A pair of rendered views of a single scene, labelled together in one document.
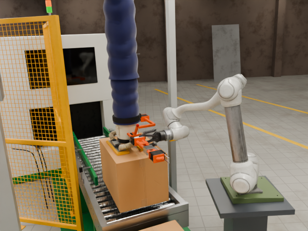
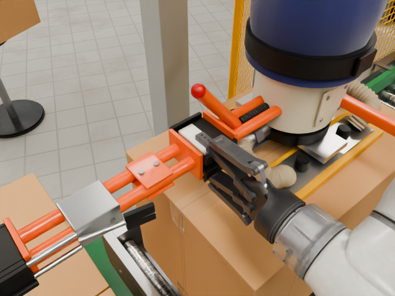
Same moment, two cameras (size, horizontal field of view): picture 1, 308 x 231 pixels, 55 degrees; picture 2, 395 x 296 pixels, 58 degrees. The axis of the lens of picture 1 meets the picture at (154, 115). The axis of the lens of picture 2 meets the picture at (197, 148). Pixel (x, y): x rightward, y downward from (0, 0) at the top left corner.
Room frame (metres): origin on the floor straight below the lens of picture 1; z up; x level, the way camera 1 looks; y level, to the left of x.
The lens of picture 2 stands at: (1.92, -0.30, 1.59)
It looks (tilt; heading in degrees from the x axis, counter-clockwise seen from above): 44 degrees down; 73
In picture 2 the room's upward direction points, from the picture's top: straight up
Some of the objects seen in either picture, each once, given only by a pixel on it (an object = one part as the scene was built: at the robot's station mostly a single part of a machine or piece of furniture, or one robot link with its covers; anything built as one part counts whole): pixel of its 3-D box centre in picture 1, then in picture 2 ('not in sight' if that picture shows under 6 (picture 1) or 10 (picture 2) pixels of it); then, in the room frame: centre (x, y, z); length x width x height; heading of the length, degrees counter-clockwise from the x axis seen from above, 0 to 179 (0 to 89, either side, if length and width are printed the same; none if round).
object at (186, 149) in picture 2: (138, 140); (202, 144); (2.06, 0.13, 1.17); 0.10 x 0.08 x 0.06; 113
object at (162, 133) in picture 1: (158, 136); (266, 205); (2.11, -0.03, 1.17); 0.09 x 0.07 x 0.08; 112
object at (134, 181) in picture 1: (131, 167); (273, 197); (2.29, 0.21, 0.84); 0.60 x 0.40 x 0.40; 21
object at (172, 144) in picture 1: (173, 180); not in sight; (2.68, -0.16, 0.50); 0.07 x 0.07 x 1.00; 22
